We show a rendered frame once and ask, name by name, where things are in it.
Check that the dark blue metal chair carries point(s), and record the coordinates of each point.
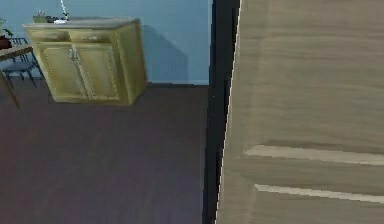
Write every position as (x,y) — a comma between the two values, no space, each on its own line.
(20,66)

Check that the yellow-green wooden cupboard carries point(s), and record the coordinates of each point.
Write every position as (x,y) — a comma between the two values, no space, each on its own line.
(86,70)

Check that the white desk lamp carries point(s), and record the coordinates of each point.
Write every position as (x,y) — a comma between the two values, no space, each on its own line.
(63,18)

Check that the green box with utensils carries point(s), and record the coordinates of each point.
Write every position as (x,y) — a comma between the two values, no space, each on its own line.
(40,18)

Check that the house plant in red pot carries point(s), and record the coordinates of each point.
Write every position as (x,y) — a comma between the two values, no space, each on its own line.
(4,41)

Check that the beige wooden room door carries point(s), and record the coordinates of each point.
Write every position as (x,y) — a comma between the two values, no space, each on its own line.
(306,100)

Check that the brown wooden table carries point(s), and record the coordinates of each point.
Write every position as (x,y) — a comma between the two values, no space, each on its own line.
(13,51)

